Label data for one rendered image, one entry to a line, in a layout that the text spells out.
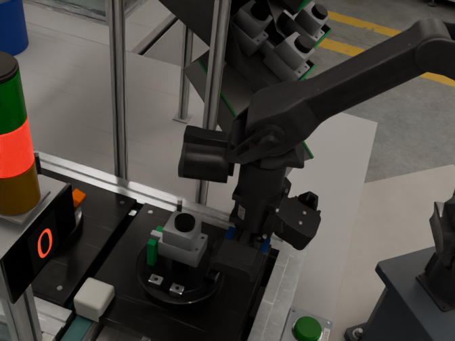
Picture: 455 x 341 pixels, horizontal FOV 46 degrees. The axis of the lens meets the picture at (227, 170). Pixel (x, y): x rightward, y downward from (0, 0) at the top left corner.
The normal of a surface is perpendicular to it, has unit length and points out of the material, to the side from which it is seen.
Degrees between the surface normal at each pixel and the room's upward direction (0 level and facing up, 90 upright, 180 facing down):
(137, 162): 0
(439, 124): 0
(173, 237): 90
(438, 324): 0
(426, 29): 31
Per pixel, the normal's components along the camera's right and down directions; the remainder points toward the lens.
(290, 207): 0.38, -0.63
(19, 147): 0.80, 0.46
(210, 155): -0.01, -0.09
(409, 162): 0.11, -0.74
